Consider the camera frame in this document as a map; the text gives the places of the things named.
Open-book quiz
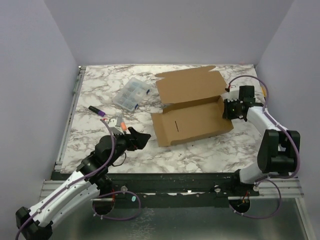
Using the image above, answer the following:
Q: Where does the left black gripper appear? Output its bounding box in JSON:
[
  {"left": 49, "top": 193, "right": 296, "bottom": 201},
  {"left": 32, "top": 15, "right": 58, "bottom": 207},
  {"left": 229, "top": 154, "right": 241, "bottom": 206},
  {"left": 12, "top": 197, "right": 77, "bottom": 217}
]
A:
[{"left": 106, "top": 126, "right": 151, "bottom": 167}]

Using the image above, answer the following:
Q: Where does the brown cardboard box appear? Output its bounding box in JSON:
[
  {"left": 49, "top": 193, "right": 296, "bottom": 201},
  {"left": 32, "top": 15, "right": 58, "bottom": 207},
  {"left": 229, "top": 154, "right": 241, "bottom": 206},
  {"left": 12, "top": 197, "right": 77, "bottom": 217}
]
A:
[{"left": 151, "top": 65, "right": 234, "bottom": 147}]

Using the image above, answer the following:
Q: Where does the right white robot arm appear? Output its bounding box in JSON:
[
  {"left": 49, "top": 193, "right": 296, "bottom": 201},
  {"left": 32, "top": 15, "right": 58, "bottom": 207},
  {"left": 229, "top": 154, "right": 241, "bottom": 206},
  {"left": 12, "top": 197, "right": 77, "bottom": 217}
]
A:
[{"left": 222, "top": 85, "right": 301, "bottom": 196}]

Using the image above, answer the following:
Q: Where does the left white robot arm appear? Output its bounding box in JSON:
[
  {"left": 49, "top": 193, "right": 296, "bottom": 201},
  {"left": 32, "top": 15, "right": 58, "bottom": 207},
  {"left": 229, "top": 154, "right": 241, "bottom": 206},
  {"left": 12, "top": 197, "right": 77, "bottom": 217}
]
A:
[{"left": 15, "top": 127, "right": 151, "bottom": 240}]

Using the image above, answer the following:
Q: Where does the clear plastic screw organizer box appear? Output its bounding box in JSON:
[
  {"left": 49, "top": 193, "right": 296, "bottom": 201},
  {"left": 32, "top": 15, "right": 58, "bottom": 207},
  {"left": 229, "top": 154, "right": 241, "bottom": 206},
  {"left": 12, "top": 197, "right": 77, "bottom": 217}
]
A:
[{"left": 113, "top": 77, "right": 151, "bottom": 112}]

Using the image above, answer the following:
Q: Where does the orange capped marker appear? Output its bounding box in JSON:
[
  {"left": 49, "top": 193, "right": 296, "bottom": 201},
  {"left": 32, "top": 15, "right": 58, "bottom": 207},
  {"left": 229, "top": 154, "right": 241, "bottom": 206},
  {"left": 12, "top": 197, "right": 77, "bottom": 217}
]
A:
[{"left": 120, "top": 121, "right": 127, "bottom": 132}]

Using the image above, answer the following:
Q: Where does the yellow tape piece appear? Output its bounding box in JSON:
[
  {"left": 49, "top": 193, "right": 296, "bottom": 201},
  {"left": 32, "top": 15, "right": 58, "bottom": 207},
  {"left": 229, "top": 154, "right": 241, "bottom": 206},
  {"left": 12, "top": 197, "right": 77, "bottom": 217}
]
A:
[{"left": 261, "top": 86, "right": 267, "bottom": 98}]

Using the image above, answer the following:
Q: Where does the purple black highlighter marker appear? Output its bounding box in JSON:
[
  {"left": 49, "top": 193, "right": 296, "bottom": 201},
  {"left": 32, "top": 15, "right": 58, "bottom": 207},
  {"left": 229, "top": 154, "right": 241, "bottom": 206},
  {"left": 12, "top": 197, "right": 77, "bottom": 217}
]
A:
[{"left": 88, "top": 105, "right": 106, "bottom": 117}]

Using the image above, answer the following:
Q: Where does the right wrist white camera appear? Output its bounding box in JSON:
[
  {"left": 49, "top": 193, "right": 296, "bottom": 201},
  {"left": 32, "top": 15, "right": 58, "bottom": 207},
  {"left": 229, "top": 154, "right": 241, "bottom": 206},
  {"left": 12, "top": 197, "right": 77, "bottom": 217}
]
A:
[{"left": 223, "top": 85, "right": 239, "bottom": 101}]

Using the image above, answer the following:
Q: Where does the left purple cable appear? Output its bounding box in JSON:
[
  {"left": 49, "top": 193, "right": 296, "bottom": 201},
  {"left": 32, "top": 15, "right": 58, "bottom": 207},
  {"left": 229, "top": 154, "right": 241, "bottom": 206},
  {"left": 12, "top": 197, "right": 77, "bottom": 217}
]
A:
[{"left": 14, "top": 118, "right": 142, "bottom": 240}]

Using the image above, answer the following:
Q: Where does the black metal base rail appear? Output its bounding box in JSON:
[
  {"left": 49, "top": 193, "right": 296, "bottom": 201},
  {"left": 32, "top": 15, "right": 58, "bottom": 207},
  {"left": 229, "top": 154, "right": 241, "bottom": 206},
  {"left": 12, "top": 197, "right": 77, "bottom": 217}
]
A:
[{"left": 97, "top": 172, "right": 259, "bottom": 209}]

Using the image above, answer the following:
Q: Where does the aluminium side rail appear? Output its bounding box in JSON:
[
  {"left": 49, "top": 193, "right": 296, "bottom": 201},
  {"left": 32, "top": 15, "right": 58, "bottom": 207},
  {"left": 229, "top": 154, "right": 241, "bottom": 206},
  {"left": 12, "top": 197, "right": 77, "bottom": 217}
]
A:
[{"left": 53, "top": 65, "right": 87, "bottom": 172}]

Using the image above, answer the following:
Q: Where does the aluminium front extrusion rail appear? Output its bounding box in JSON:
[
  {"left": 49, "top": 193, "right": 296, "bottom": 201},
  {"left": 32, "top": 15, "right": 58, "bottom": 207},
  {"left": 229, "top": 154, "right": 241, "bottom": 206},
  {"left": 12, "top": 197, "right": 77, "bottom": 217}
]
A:
[{"left": 39, "top": 176, "right": 305, "bottom": 201}]

